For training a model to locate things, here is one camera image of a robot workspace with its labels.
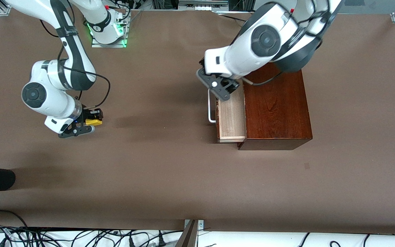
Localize tangled black cables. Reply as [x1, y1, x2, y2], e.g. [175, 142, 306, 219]
[0, 225, 184, 247]

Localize grey network switch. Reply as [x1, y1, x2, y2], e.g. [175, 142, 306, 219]
[179, 0, 229, 11]

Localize grey metal strut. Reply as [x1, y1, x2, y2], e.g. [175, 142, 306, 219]
[175, 220, 199, 247]

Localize black cable loop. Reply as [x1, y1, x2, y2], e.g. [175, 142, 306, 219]
[0, 210, 29, 230]

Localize black base power cable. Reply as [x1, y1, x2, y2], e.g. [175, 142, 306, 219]
[218, 13, 249, 23]

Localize brown paper table cover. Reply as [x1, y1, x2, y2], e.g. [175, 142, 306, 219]
[0, 7, 395, 235]

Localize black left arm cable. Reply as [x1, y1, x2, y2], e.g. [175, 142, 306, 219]
[244, 0, 335, 86]

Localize wooden drawer with metal handle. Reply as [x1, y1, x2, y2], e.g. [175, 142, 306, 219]
[208, 82, 247, 143]

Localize dark brown wooden cabinet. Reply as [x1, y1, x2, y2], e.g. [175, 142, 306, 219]
[238, 62, 313, 151]

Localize black base cable bundle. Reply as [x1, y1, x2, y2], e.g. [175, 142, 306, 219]
[110, 0, 140, 24]

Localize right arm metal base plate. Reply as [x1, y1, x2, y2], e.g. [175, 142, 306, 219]
[91, 14, 129, 48]

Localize aluminium bracket plate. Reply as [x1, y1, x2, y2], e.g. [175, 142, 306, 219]
[184, 220, 204, 231]

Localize black frame post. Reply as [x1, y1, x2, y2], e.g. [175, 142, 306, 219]
[228, 0, 255, 11]

